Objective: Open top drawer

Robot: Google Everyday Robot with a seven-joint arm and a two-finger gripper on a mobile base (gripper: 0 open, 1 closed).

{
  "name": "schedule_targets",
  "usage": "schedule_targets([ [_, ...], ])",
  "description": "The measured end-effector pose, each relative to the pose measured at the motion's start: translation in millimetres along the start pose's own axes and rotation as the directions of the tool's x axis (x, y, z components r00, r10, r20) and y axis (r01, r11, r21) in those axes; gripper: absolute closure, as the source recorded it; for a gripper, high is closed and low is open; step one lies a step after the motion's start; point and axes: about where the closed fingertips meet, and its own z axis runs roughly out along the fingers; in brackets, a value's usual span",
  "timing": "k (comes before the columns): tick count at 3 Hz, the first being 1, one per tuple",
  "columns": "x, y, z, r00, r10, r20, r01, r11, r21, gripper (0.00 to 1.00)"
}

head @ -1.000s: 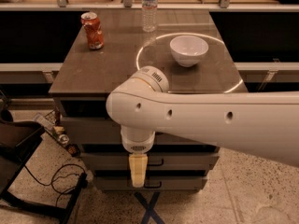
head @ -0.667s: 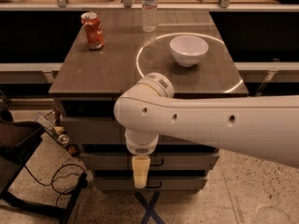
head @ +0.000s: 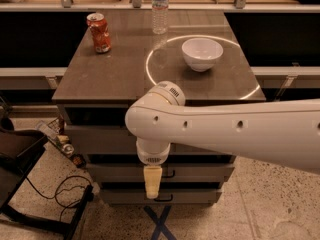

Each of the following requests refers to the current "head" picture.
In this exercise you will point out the white bowl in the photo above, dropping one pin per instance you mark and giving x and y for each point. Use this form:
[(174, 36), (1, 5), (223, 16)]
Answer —
[(201, 54)]

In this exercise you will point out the orange soda can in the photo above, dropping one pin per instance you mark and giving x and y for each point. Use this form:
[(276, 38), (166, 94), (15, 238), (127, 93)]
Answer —
[(98, 27)]

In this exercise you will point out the blue tape cross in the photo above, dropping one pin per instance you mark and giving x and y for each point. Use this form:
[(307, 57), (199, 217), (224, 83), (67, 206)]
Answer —
[(160, 223)]

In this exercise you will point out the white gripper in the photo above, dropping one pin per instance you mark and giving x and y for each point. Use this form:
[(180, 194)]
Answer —
[(153, 158)]

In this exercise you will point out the grey bottom drawer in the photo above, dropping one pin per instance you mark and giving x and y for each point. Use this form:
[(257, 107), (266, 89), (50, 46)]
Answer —
[(170, 196)]

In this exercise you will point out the black chair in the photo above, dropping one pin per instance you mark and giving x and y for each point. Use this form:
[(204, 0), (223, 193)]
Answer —
[(20, 150)]

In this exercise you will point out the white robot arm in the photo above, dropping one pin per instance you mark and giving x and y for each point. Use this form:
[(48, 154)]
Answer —
[(284, 133)]

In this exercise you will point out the grey top drawer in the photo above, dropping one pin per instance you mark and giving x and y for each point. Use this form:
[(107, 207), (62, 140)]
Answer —
[(101, 140)]

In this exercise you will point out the clutter of small floor items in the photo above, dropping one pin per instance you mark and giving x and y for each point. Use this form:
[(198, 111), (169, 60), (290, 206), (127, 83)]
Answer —
[(54, 131)]

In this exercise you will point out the grey middle drawer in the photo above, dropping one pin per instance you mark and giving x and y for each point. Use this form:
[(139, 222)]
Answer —
[(171, 172)]

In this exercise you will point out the clear plastic water bottle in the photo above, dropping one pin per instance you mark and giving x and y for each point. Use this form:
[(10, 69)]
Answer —
[(159, 16)]

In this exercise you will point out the grey drawer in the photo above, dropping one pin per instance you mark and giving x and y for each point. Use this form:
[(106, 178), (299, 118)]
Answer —
[(101, 140), (171, 172), (170, 196)]

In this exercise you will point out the grey drawer cabinet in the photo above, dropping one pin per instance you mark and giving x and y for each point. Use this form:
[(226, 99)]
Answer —
[(97, 89)]

